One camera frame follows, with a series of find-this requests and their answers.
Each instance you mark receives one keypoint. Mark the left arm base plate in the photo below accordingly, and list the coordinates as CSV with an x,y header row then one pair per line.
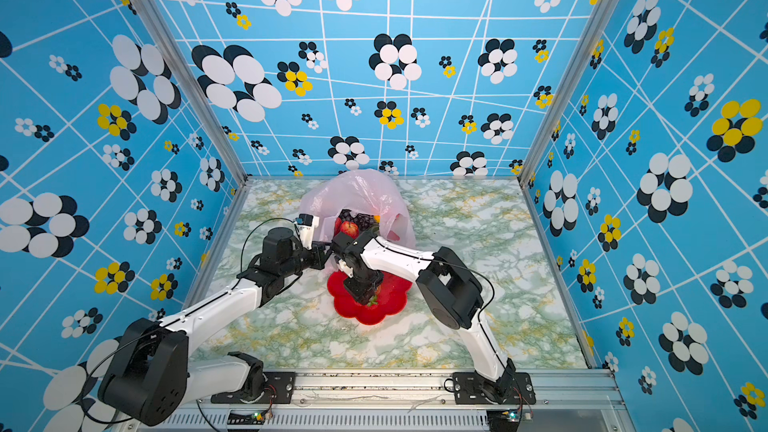
x,y
274,388

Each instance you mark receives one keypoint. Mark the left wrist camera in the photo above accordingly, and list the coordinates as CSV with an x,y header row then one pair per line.
x,y
306,224

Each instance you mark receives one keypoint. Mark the left aluminium corner post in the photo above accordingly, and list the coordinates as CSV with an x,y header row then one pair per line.
x,y
157,26

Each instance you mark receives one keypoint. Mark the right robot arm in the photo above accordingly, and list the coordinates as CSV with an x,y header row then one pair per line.
x,y
450,289

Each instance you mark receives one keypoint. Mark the red strawberry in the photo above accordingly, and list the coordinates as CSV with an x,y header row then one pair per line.
x,y
350,229

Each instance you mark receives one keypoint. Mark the aluminium corner post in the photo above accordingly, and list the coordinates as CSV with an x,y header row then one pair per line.
x,y
576,67
157,26

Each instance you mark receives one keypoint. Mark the red flower-shaped plate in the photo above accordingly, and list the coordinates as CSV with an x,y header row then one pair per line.
x,y
390,299

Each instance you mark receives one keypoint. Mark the pink plastic bag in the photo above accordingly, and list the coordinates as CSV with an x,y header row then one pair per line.
x,y
361,191

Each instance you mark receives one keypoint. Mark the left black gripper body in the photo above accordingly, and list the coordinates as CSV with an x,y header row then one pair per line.
x,y
313,258

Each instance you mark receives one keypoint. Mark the right aluminium corner post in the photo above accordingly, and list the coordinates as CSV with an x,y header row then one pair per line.
x,y
576,67

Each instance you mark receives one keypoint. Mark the dark purple grape bunch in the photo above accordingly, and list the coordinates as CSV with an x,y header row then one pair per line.
x,y
364,221

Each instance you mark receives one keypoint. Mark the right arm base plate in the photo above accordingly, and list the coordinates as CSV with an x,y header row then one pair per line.
x,y
470,388

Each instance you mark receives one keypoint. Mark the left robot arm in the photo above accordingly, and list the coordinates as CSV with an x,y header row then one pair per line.
x,y
149,375

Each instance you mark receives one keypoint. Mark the aluminium front rail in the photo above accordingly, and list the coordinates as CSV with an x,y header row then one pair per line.
x,y
415,400

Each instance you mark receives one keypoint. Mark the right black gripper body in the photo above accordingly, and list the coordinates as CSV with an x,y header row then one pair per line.
x,y
360,285

